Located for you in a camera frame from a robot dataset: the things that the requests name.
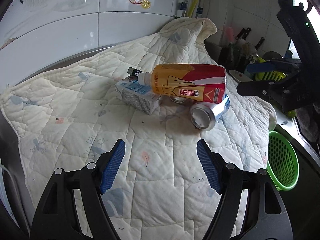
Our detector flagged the red yellow drink bottle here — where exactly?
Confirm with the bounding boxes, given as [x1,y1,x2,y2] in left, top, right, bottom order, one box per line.
[138,63,227,103]

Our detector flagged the blue white drink can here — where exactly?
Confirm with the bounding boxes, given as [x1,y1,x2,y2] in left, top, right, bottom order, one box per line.
[189,95,230,131]

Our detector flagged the white ceramic bowl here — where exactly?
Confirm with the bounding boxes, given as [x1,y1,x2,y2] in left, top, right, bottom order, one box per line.
[229,69,252,83]

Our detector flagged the cream quilted cloth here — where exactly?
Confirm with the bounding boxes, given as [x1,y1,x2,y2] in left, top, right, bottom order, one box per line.
[1,17,277,239]

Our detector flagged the lime green dish rack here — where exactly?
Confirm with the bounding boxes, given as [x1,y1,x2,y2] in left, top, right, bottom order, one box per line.
[254,70,287,81]

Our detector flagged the blue white milk carton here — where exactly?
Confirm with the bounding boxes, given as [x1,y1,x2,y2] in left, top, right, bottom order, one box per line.
[115,76,162,115]

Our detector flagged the green mesh trash basket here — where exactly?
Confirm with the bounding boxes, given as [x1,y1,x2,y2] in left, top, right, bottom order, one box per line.
[267,131,299,191]

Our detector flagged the steel pot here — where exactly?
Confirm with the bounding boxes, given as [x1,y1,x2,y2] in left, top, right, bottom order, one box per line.
[262,51,283,61]

